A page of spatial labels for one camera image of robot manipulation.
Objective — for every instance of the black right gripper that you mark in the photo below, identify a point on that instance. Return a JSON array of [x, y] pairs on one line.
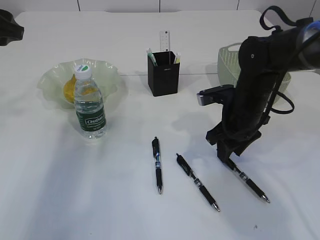
[[243, 117]]

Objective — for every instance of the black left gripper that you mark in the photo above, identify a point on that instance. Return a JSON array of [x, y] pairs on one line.
[[10, 30]]

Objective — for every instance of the black pen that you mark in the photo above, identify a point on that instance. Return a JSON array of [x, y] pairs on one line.
[[248, 181], [201, 187], [158, 168]]

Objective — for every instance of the yellow pear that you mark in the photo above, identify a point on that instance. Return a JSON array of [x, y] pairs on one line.
[[69, 90]]

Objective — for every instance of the yellow-green utility knife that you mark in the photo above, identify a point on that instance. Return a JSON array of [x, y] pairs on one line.
[[177, 58]]

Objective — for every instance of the clear water bottle green label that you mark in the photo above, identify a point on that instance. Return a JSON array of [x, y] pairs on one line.
[[89, 104]]

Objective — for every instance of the clear plastic ruler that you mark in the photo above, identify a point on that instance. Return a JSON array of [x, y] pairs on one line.
[[165, 44]]

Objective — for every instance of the teal utility knife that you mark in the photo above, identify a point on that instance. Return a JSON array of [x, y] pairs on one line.
[[151, 56]]

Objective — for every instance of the green woven plastic basket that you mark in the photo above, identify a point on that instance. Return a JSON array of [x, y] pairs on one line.
[[228, 68]]

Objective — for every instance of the black square pen holder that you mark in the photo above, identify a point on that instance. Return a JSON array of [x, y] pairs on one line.
[[163, 78]]

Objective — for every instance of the translucent green wavy glass plate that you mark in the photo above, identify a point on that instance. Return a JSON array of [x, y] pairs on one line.
[[52, 83]]

